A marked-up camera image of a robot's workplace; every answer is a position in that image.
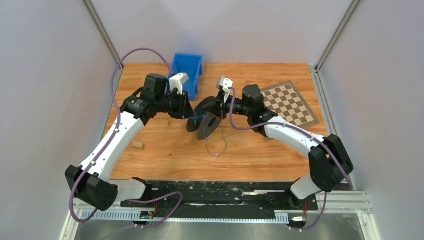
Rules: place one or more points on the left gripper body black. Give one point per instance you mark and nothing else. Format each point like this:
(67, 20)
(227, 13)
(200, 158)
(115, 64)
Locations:
(172, 104)

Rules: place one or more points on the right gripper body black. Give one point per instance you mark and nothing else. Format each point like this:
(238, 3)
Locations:
(225, 108)

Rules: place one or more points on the dark grey cable spool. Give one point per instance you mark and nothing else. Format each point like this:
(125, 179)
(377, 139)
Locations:
(205, 123)

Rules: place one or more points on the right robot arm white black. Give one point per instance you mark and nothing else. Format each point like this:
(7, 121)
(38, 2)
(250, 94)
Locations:
(329, 162)

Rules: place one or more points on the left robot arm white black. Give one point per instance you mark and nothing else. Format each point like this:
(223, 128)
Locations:
(91, 181)

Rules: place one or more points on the blue plastic bin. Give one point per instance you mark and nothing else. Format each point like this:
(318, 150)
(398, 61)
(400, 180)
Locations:
(191, 65)

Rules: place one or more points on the small wooden block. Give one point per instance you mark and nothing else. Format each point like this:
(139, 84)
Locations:
(138, 145)

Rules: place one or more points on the wooden chessboard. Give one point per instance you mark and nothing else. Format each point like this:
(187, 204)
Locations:
(285, 100)

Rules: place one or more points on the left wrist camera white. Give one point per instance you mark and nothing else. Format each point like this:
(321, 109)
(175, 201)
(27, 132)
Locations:
(177, 82)

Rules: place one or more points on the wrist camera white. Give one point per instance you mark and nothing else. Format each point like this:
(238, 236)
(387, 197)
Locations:
(177, 82)
(224, 84)

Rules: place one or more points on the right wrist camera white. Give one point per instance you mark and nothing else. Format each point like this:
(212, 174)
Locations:
(224, 84)

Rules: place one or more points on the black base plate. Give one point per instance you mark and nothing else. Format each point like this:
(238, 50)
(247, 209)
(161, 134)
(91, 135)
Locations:
(224, 199)

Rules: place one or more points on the right aluminium frame post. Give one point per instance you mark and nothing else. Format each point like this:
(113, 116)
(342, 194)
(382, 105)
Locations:
(352, 8)

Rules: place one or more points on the aluminium frame post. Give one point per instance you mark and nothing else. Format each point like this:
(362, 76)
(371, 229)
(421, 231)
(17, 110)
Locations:
(352, 8)
(95, 17)

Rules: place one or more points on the left aluminium frame post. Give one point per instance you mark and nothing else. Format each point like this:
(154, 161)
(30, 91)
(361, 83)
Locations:
(95, 17)

